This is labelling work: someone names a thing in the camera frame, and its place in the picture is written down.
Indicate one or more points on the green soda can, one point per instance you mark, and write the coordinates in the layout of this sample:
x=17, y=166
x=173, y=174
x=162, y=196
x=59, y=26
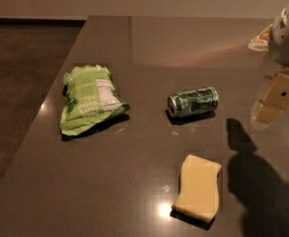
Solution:
x=193, y=102

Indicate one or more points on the green snack bag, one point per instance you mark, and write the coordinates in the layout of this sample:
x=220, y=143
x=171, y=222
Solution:
x=90, y=99

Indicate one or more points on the orange snack package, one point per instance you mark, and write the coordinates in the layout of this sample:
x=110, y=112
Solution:
x=261, y=41

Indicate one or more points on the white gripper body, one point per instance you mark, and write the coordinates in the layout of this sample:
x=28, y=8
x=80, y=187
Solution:
x=288, y=39

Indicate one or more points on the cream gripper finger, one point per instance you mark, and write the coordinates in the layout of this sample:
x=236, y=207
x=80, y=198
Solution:
x=274, y=100

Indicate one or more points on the yellow sponge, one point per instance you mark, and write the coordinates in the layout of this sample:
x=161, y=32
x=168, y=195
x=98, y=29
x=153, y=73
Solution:
x=198, y=197

